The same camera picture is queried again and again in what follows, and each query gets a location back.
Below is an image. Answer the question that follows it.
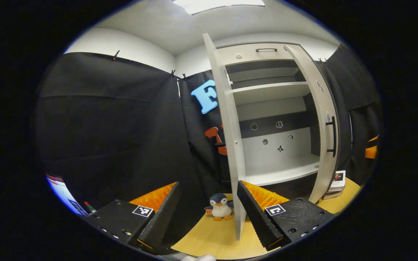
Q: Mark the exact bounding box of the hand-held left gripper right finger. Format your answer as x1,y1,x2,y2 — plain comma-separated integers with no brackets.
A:
237,181,336,252

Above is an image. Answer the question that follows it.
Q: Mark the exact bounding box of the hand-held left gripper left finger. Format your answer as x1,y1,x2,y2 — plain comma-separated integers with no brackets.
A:
86,182,180,250

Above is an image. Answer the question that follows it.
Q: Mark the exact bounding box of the grey cabinet door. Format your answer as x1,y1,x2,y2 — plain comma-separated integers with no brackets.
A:
283,44,340,203
202,33,247,241

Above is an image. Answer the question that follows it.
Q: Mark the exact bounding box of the grey cabinet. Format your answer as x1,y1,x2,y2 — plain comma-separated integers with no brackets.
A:
216,42,340,194

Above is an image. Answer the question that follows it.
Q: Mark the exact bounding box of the grey cabinet drawer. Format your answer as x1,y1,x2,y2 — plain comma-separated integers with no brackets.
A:
216,43,300,66

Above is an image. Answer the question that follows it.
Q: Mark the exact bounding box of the penguin plush toy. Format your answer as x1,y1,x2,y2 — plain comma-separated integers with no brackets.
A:
204,193,234,221

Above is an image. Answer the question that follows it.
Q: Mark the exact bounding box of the stack of books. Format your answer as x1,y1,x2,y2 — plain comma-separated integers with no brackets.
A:
321,170,347,200

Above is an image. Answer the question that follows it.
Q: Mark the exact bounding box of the black backdrop cloth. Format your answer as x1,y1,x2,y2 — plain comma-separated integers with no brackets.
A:
35,43,383,216

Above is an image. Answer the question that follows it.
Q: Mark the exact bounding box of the large ceiling light panel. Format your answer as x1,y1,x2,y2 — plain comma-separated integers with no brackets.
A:
173,0,266,15

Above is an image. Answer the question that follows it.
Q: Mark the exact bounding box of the black door handle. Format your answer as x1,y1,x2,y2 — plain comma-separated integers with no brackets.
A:
326,116,337,157

